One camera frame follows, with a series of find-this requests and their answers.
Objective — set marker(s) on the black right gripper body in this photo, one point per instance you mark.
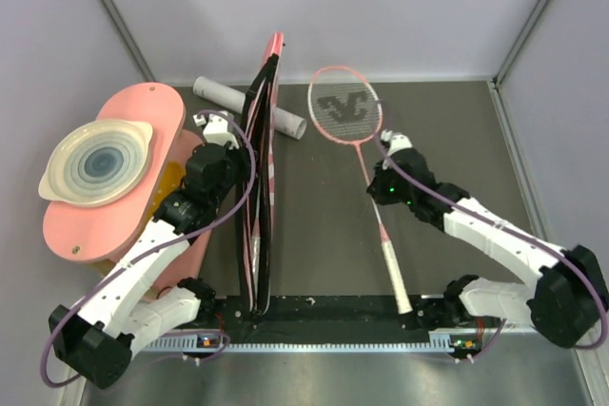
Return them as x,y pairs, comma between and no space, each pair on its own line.
386,190

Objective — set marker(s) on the white shuttlecock tube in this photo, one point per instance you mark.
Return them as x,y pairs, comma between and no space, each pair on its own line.
291,125

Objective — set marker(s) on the pink racket cover bag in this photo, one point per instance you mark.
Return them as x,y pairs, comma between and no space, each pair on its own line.
258,122

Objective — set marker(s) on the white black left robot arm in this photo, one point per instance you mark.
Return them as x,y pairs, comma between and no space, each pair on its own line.
103,331

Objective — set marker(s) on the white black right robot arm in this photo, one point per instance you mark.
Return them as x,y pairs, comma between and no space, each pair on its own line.
561,292

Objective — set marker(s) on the yellow plastic plate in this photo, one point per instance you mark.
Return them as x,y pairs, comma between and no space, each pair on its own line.
170,181

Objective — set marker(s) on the white blue ceramic dish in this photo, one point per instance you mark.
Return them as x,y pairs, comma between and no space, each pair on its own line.
97,163

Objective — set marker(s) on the pink wooden shelf stand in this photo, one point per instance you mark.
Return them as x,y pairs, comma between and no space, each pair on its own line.
101,236

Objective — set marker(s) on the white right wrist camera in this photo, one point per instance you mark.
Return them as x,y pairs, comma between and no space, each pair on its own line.
394,142

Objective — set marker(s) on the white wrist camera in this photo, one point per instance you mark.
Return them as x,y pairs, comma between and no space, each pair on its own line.
217,130
394,142

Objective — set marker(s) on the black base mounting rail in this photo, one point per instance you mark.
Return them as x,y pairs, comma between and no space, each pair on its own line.
332,319

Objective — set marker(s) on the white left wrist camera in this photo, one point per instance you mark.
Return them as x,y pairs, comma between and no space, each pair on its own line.
217,130

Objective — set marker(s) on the aluminium frame rail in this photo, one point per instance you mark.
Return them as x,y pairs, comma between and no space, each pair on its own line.
209,343

